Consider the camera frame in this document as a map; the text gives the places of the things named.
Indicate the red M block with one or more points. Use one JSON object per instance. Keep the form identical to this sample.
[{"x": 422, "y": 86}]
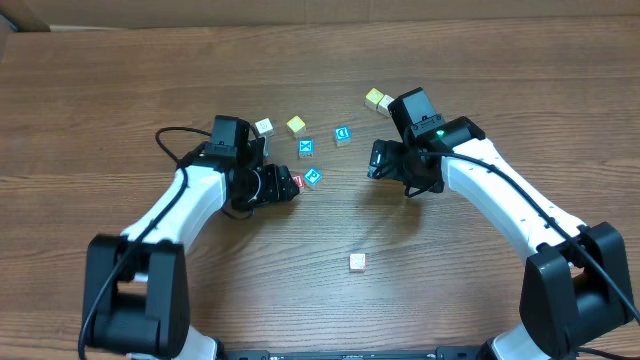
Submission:
[{"x": 299, "y": 180}]

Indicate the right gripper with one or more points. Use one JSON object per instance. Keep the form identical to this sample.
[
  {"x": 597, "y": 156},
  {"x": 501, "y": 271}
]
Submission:
[{"x": 379, "y": 160}]

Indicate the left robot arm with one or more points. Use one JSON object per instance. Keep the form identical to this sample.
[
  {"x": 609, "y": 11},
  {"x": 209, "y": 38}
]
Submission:
[{"x": 136, "y": 294}]

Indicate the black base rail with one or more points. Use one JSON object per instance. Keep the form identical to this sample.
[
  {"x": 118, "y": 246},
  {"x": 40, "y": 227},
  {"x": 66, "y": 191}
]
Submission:
[{"x": 350, "y": 355}]

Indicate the yellow block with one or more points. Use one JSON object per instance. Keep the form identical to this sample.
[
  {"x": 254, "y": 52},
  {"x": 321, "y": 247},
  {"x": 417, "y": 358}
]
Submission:
[
  {"x": 373, "y": 98},
  {"x": 296, "y": 126}
]

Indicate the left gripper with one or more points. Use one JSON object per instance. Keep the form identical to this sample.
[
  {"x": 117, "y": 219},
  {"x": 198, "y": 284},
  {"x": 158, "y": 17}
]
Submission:
[{"x": 279, "y": 182}]

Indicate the white block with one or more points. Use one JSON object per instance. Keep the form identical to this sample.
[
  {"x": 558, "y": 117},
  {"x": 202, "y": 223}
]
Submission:
[
  {"x": 383, "y": 105},
  {"x": 265, "y": 128}
]

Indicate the blue P block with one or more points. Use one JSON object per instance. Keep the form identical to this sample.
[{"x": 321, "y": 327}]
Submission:
[{"x": 312, "y": 178}]

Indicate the white block far right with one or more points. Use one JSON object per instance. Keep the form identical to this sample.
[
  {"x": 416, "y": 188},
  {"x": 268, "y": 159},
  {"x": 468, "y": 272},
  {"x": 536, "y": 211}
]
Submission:
[{"x": 383, "y": 105}]

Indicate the yellow block far right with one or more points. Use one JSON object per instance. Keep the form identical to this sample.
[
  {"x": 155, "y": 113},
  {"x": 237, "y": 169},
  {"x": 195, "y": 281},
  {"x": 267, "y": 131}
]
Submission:
[{"x": 373, "y": 98}]

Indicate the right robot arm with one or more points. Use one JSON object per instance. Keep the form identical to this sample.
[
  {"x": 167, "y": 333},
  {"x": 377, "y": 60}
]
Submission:
[{"x": 576, "y": 284}]

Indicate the blue D block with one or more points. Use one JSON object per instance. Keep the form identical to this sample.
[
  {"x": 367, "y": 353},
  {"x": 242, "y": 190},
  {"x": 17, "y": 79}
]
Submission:
[{"x": 342, "y": 136}]

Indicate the yellow block centre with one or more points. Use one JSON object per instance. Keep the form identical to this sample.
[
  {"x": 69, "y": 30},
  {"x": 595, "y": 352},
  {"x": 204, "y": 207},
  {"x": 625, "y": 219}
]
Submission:
[{"x": 296, "y": 126}]

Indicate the blue X block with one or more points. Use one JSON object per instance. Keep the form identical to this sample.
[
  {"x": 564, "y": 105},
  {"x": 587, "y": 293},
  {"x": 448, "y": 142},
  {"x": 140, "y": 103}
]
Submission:
[{"x": 306, "y": 148}]

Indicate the red K block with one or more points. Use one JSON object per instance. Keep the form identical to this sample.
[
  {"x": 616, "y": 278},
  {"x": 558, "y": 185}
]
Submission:
[{"x": 357, "y": 262}]

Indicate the white block upper left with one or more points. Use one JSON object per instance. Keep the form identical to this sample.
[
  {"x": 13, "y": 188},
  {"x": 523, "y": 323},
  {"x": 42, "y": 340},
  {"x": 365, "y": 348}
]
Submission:
[{"x": 265, "y": 128}]

